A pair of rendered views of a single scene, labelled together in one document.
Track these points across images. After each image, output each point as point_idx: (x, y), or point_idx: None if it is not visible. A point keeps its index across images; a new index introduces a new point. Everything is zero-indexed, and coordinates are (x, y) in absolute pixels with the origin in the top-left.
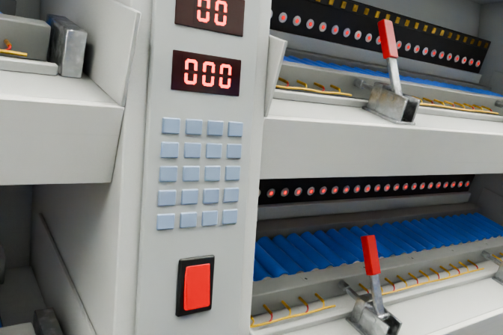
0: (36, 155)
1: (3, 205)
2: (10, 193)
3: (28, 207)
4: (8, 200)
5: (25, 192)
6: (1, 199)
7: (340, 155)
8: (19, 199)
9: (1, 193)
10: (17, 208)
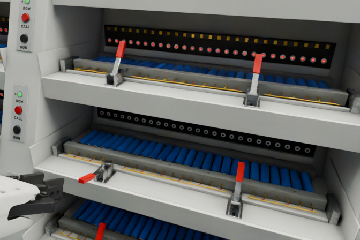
0: None
1: None
2: None
3: None
4: None
5: None
6: None
7: None
8: None
9: None
10: None
